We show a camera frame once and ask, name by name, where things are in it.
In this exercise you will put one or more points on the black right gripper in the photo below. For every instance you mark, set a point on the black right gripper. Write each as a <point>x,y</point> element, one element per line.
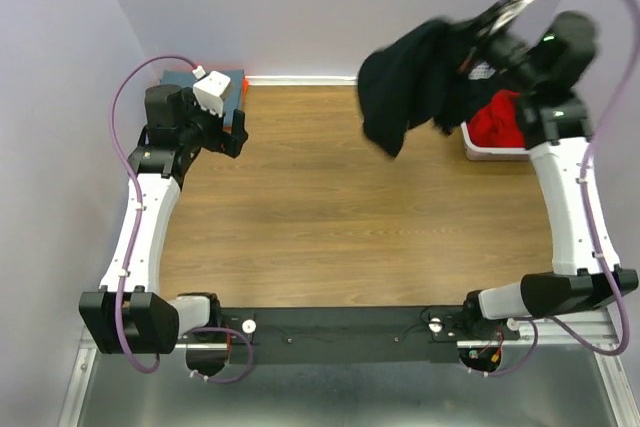
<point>480,34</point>

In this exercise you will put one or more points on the red t-shirt in basket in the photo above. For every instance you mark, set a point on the red t-shirt in basket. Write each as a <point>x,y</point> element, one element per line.
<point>495,124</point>

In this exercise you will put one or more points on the black t-shirt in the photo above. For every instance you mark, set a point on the black t-shirt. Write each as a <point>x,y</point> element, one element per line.
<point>417,80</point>

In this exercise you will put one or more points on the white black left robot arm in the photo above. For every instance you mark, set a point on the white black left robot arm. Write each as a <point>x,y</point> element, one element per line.
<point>126,314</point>

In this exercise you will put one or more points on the folded blue t-shirt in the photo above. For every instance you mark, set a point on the folded blue t-shirt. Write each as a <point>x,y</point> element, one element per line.
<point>187,79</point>

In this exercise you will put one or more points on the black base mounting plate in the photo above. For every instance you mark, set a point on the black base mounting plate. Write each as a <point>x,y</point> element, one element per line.
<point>347,335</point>

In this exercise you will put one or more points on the white plastic laundry basket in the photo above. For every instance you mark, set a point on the white plastic laundry basket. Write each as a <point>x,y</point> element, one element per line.
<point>476,153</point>

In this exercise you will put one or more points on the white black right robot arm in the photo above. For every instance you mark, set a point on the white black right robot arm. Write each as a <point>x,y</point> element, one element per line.
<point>586,273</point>

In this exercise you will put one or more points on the aluminium frame rail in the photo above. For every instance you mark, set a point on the aluminium frame rail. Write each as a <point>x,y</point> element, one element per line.
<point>555,374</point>

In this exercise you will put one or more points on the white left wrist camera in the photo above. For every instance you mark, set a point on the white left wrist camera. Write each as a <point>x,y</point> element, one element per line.
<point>211,90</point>

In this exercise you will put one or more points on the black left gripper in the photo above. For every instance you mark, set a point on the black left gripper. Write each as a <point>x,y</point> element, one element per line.
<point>220,134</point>

